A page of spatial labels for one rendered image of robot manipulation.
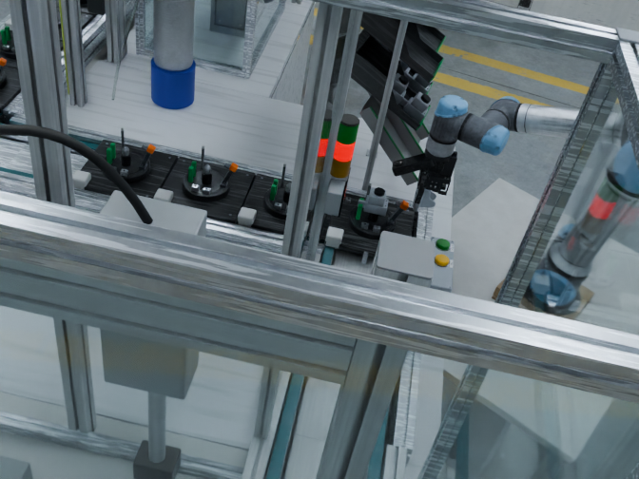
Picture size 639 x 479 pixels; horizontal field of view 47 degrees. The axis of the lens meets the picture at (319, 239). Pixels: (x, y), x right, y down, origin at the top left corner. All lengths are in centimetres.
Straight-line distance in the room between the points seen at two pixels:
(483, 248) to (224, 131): 99
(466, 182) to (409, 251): 339
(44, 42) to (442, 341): 76
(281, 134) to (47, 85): 162
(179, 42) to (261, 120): 40
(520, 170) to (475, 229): 202
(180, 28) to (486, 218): 120
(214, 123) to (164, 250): 220
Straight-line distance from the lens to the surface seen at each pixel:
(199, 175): 219
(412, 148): 237
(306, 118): 104
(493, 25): 90
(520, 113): 196
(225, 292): 47
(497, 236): 243
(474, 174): 425
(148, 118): 267
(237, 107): 276
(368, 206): 207
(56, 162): 118
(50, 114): 113
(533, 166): 449
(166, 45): 261
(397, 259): 76
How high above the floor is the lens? 231
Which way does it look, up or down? 41 degrees down
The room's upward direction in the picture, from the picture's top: 11 degrees clockwise
